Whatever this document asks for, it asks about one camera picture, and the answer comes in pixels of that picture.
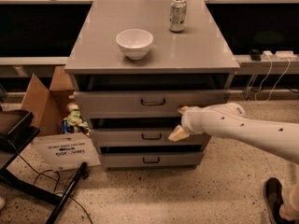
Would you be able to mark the grey drawer cabinet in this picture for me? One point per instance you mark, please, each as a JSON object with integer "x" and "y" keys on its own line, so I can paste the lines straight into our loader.
{"x": 196, "y": 59}

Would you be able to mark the grey bottom drawer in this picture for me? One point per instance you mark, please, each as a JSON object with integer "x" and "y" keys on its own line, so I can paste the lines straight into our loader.
{"x": 142, "y": 160}

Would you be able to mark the brown cardboard box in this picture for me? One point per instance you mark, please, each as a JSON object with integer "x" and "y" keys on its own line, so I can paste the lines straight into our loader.
{"x": 61, "y": 151}

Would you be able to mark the white power strip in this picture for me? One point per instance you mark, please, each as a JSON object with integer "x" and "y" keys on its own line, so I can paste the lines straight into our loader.
{"x": 279, "y": 55}

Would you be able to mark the white ceramic bowl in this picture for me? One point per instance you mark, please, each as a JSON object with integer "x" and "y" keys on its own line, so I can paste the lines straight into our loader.
{"x": 134, "y": 43}

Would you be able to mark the beige trouser leg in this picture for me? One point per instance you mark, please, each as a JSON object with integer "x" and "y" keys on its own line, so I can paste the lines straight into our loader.
{"x": 289, "y": 210}

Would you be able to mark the black shoe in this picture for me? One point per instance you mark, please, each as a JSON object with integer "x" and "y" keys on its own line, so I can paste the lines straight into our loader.
{"x": 273, "y": 198}

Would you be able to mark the green-clothed doll toy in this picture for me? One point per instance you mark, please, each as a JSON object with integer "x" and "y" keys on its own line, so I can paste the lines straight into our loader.
{"x": 74, "y": 122}

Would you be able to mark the black metal stand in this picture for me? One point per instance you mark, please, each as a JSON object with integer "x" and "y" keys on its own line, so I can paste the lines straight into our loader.
{"x": 16, "y": 133}

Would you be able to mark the grey middle drawer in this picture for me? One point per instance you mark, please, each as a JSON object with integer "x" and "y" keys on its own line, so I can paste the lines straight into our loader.
{"x": 120, "y": 141}

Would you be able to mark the silver soda can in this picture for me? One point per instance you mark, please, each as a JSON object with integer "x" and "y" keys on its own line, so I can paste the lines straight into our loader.
{"x": 178, "y": 12}

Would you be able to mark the grey drawer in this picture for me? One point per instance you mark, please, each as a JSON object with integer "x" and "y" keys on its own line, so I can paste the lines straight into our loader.
{"x": 120, "y": 141}
{"x": 142, "y": 160}
{"x": 143, "y": 104}

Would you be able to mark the grey top drawer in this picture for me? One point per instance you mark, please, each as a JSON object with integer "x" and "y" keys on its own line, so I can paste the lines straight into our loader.
{"x": 143, "y": 104}

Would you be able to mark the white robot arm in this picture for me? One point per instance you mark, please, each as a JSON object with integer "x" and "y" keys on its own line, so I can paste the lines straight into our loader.
{"x": 228, "y": 121}

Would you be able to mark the black adapter block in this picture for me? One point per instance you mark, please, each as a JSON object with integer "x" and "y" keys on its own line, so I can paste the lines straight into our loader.
{"x": 255, "y": 55}

